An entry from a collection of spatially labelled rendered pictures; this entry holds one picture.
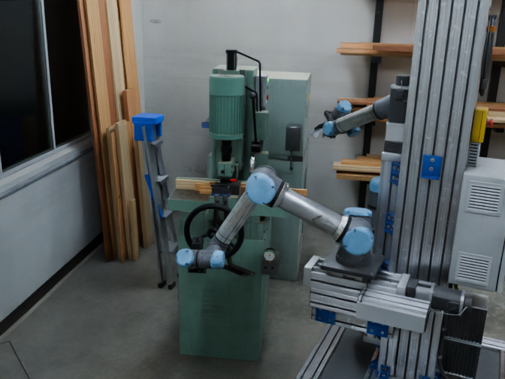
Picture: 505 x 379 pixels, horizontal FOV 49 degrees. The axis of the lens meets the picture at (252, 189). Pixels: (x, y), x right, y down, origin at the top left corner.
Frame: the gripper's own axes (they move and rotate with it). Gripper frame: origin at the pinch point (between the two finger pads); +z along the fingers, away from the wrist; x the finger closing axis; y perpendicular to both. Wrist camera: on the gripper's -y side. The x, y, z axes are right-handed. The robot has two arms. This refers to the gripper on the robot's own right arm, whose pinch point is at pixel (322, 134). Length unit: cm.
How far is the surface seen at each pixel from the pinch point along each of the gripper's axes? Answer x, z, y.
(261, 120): -43.4, -22.0, 8.9
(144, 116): -102, 39, -26
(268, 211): -42, -20, 61
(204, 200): -73, -12, 53
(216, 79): -73, -48, 6
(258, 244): -44, -7, 73
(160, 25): -88, 129, -182
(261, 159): -41.2, -9.6, 25.2
